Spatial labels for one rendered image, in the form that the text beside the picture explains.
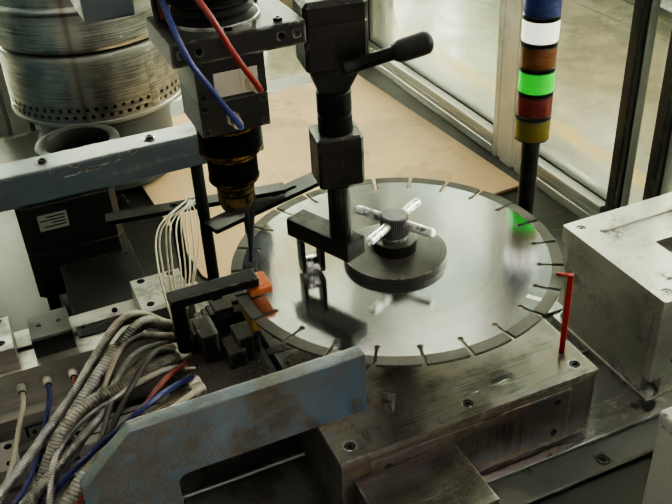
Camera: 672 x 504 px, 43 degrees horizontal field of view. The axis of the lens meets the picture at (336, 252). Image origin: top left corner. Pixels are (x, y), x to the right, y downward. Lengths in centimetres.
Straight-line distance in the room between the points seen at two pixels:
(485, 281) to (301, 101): 98
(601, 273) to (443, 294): 25
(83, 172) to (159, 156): 9
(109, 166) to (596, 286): 58
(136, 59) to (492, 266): 73
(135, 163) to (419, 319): 37
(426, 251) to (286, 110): 90
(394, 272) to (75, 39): 70
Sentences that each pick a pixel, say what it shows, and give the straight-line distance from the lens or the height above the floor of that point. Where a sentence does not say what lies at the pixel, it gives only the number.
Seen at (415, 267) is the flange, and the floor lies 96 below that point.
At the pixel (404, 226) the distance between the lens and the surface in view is 89.
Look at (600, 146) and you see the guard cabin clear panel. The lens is 135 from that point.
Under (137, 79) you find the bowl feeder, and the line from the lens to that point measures 142.
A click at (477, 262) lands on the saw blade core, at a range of 91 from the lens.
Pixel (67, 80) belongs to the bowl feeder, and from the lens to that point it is 141.
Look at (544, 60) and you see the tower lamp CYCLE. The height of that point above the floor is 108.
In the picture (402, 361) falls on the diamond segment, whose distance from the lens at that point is 78.
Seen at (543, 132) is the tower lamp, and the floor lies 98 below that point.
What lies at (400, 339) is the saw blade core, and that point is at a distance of 81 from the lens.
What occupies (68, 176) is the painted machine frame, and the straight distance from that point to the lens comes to 99.
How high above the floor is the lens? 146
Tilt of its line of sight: 33 degrees down
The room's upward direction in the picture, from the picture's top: 3 degrees counter-clockwise
